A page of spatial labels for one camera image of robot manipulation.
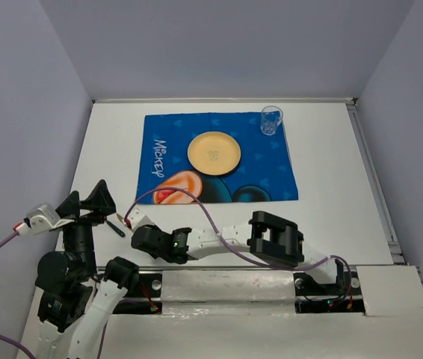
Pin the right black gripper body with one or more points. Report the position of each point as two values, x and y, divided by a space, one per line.
164 255

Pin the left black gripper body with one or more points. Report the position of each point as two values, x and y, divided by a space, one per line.
80 233

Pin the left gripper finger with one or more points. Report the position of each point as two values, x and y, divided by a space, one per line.
100 200
70 207

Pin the gold knife green handle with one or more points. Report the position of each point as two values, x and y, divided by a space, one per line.
123 221

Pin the yellow round plate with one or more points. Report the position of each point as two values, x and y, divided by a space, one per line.
214 153

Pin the blue Mickey placemat cloth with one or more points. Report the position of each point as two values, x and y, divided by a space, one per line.
264 172

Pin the clear plastic cup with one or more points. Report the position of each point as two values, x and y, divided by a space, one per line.
271 119

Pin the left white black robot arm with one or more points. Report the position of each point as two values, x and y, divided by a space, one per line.
71 313

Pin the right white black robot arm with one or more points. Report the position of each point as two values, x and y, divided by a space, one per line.
266 241

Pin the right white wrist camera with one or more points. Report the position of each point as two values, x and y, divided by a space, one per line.
137 219

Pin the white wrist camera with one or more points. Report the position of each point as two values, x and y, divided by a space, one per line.
137 219
41 219

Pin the gold fork green handle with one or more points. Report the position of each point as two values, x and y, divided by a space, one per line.
116 229

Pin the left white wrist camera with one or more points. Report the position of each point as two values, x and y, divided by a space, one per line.
41 219

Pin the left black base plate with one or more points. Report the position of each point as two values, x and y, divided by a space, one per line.
145 298

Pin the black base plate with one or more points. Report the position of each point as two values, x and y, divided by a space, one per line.
327 295
145 298

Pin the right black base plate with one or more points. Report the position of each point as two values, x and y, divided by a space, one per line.
327 295

